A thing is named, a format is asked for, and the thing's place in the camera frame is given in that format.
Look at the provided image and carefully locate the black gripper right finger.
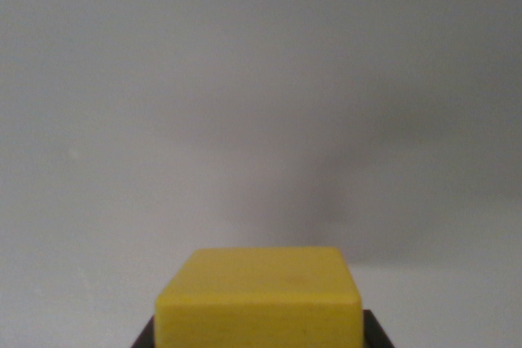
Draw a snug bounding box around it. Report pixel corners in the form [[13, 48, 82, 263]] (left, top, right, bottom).
[[361, 309, 396, 348]]

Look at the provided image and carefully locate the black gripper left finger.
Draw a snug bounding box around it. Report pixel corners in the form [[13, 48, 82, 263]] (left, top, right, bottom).
[[130, 315, 157, 348]]

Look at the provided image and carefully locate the yellow wooden cube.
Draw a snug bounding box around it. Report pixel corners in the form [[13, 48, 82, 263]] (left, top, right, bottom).
[[154, 246, 364, 348]]

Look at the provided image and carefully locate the grey plastic bin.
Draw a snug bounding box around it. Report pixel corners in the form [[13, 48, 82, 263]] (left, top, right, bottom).
[[0, 0, 522, 348]]

